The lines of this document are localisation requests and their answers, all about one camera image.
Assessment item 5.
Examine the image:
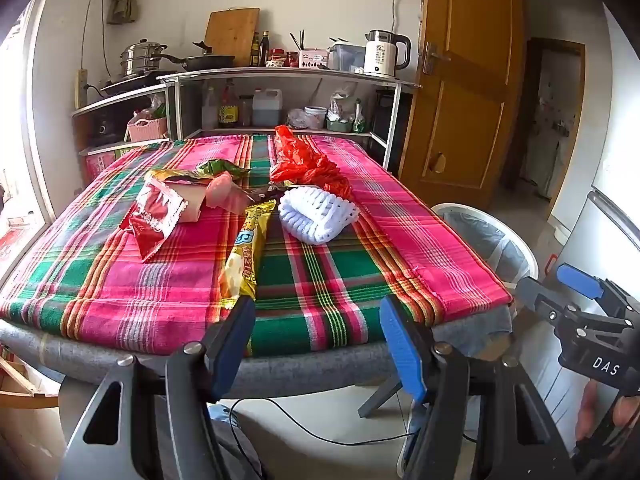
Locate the dark wooden door frame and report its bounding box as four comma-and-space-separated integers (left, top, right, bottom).
500, 35, 587, 218

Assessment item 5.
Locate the pink cardboard carton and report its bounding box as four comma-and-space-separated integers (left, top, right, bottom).
82, 147, 131, 183

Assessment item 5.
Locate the red plastic bag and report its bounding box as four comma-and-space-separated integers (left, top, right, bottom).
270, 126, 353, 198

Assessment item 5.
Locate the low white metal shelf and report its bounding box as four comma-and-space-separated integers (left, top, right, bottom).
71, 82, 176, 156

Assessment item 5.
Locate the pink plastic basket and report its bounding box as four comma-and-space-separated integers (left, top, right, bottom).
127, 117, 168, 142

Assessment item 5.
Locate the tall white metal shelf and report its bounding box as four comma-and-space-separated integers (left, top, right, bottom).
157, 66, 421, 171

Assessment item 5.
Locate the clear plastic bottle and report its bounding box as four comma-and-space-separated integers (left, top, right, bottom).
201, 86, 218, 128

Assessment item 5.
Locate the thin wall cable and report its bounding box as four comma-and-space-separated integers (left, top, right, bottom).
81, 0, 112, 76

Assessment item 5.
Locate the steel steamer pot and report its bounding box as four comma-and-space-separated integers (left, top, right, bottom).
120, 38, 168, 78

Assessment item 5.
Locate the white round bin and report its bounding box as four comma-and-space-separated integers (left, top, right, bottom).
431, 202, 540, 291

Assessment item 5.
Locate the black floor cable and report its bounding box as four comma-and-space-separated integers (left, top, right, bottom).
220, 397, 416, 480

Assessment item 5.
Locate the translucent bin liner bag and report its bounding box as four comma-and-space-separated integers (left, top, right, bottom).
440, 210, 531, 283

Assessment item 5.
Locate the black frying pan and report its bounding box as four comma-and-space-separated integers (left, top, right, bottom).
160, 40, 236, 72

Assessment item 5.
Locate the white plastic bag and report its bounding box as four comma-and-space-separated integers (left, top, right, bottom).
327, 92, 358, 121

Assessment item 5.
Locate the person's right hand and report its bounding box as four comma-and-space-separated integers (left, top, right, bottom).
574, 380, 640, 442

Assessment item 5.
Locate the wooden door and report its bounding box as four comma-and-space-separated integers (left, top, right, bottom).
400, 0, 526, 211

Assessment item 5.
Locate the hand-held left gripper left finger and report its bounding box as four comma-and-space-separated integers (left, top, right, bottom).
57, 295, 258, 480

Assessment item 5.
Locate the white electric kettle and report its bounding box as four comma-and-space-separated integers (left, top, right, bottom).
362, 29, 412, 78

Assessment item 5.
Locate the clear plastic jug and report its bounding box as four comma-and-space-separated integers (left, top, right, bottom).
327, 37, 368, 72

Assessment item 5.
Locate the wooden chair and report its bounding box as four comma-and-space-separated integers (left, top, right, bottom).
0, 350, 61, 411

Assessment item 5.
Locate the metal door handle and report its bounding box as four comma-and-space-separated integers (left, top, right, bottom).
422, 42, 451, 76

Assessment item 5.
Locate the yellow snack wrapper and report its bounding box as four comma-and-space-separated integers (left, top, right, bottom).
145, 169, 216, 187

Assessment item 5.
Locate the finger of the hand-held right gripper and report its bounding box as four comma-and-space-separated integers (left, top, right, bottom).
555, 262, 640, 320
515, 277, 635, 357

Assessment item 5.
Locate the white foam fruit net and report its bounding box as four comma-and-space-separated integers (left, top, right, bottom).
278, 186, 360, 246

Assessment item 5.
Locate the white jerrycan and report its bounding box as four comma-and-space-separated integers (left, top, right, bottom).
251, 88, 283, 127

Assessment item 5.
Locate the long yellow snack packet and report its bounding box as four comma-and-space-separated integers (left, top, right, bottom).
218, 199, 277, 308

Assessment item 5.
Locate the pink green plaid blanket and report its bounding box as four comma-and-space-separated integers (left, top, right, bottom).
0, 132, 516, 358

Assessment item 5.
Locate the yellow label oil bottle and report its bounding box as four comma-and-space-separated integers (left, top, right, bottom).
217, 80, 240, 128

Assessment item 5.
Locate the black induction cooker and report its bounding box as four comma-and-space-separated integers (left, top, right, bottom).
99, 71, 178, 95

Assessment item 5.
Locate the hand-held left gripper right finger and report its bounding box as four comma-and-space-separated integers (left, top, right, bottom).
379, 295, 576, 480

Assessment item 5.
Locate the dark foil wrapper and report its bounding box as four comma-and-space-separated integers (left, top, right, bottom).
244, 185, 288, 204

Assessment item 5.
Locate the green snack packet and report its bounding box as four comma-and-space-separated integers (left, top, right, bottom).
196, 159, 251, 181

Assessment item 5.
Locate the wooden cutting board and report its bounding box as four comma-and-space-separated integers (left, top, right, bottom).
204, 7, 261, 67

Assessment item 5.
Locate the grey refrigerator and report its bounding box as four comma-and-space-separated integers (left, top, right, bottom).
530, 125, 640, 461

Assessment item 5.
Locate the pink utensil holder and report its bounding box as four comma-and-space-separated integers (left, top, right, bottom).
298, 48, 329, 68

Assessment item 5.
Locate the red snack packet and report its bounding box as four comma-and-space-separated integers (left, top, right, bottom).
122, 180, 190, 263

